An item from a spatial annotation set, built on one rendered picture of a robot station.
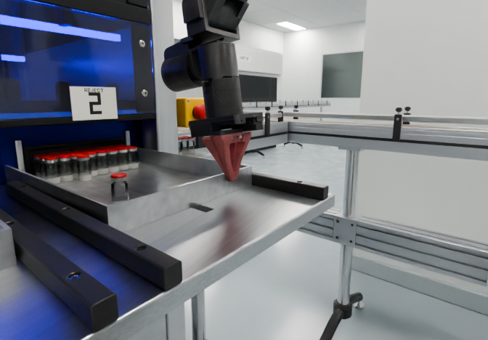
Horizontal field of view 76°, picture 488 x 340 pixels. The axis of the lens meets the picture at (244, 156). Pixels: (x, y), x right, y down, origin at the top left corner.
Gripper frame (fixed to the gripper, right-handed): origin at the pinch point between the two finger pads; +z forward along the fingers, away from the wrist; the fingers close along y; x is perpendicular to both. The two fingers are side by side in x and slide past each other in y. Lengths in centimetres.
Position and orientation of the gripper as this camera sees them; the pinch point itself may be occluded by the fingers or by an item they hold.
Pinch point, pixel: (232, 175)
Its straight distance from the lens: 48.6
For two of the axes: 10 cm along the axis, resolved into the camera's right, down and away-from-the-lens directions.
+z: 1.1, 9.9, 1.1
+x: -6.3, 1.6, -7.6
